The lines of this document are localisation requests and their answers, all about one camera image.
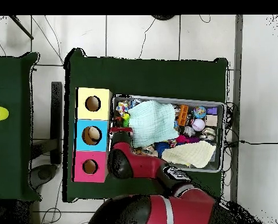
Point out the mint green cloth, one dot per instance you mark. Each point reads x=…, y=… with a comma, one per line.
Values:
x=152, y=122

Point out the plain wooden block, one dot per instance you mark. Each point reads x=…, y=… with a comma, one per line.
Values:
x=212, y=120

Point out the colourful speckled ball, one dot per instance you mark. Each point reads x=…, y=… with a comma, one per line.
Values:
x=200, y=112

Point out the cream yellow cloth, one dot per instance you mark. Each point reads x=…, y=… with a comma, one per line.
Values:
x=194, y=155

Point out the wooden box with three holes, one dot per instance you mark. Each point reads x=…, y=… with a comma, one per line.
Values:
x=93, y=121

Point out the white baseball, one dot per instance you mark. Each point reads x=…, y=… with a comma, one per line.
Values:
x=199, y=124

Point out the colourful crinkled packet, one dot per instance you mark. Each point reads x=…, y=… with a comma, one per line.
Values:
x=122, y=107

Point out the green spiky ball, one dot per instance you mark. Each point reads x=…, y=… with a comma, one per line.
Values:
x=126, y=120

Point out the orange plastic toy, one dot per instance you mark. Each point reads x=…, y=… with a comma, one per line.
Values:
x=183, y=115

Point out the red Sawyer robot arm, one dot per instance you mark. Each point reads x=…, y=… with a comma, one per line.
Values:
x=143, y=165

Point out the clear mesh bin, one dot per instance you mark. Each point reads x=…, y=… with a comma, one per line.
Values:
x=169, y=99

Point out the purple block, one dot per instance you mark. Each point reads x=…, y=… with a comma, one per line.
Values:
x=212, y=111

